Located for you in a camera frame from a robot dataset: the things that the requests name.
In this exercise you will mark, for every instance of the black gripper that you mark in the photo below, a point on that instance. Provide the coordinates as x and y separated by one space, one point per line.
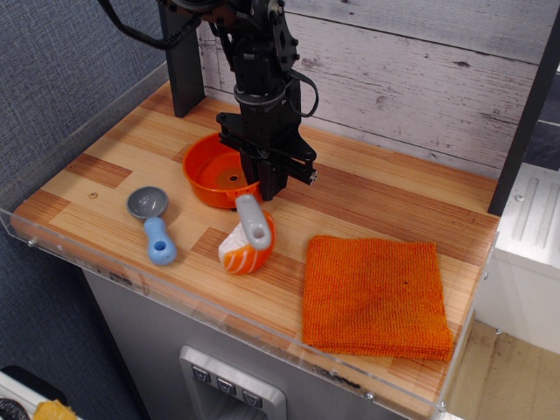
267 137

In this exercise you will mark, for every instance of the orange pan with grey handle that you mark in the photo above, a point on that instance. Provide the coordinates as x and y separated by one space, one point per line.
215 174

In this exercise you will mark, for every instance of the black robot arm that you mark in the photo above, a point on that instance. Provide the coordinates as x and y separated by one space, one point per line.
261 52

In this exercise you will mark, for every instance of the orange folded cloth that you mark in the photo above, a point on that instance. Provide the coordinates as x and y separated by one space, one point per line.
375 297

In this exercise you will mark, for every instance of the toy salmon sushi piece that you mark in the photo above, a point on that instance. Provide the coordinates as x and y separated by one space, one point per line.
238 257

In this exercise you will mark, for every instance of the grey blue toy scoop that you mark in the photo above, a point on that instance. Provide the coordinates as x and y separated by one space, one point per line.
148 204

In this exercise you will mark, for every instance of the grey toy fridge cabinet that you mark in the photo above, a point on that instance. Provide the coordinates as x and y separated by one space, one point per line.
150 334

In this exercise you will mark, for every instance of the silver dispenser button panel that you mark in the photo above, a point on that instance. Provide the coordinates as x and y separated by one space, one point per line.
220 391

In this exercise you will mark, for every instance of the clear acrylic table guard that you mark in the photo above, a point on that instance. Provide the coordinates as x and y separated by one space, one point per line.
77 210

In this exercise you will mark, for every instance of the white toy sink unit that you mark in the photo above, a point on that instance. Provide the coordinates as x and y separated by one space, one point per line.
519 290

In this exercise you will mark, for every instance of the black yellow bag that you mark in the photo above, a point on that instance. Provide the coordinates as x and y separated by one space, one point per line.
26 396

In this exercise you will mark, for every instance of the black left frame post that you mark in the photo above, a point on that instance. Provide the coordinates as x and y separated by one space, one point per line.
183 62

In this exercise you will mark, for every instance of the black frame post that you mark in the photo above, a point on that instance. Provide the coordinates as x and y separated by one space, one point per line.
183 62
534 105

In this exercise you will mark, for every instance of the black right frame post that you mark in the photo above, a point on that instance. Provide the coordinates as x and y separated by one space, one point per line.
534 105

